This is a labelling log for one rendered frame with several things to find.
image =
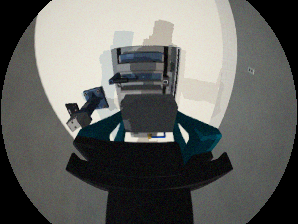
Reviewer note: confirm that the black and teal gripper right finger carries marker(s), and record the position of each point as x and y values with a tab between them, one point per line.
202	137

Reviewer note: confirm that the grey metal block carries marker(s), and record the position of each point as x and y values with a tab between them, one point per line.
149	113

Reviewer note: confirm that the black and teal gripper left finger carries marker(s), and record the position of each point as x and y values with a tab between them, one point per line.
102	129

